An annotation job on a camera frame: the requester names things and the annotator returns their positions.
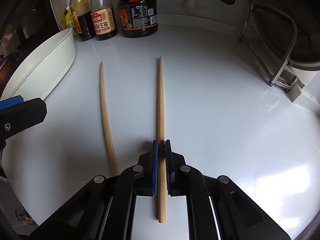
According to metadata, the wooden chopstick five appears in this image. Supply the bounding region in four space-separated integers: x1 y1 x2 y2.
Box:
157 57 167 223

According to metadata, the wooden chopstick six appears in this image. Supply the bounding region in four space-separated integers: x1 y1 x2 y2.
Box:
99 61 120 176

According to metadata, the white oval container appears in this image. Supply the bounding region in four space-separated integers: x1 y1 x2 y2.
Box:
1 28 76 101

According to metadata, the yellow cap vinegar bottle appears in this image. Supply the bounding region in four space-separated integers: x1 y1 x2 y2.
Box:
69 0 96 42

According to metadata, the light soy sauce bottle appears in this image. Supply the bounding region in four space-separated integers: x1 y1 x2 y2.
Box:
90 0 118 41

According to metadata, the metal lid rack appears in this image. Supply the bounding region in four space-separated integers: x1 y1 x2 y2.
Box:
239 2 298 91

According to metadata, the large dark soy sauce jug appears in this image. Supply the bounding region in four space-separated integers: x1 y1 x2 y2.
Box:
118 0 158 38

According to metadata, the white rice cooker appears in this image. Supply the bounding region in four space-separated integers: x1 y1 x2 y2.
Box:
290 62 319 93

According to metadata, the white hanging brush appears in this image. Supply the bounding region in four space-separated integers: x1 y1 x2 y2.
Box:
182 0 199 9

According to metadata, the dark pot lid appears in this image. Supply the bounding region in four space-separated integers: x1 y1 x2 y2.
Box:
250 0 319 71

